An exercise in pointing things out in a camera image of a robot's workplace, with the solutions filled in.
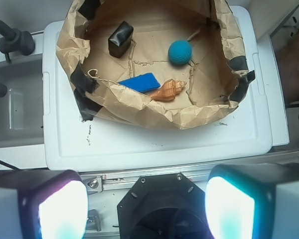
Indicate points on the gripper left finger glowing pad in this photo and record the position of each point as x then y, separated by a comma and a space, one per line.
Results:
42, 204

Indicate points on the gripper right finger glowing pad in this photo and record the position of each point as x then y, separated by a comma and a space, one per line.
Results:
253, 201

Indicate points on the blue sponge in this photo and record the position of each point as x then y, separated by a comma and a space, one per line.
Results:
141, 83

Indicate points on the white plastic bin lid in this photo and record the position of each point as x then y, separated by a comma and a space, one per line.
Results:
101, 144

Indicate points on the grey sink basin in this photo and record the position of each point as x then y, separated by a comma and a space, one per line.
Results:
21, 109

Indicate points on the orange conch seashell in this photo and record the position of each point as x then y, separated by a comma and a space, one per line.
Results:
168, 91

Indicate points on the crumpled brown paper bag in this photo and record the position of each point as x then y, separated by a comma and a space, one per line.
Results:
154, 63

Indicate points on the teal knitted ball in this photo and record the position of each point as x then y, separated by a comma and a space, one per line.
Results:
180, 52

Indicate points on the black rectangular block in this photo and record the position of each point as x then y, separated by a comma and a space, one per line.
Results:
120, 41

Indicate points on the black octagonal mount plate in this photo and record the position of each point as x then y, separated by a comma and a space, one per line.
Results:
168, 206

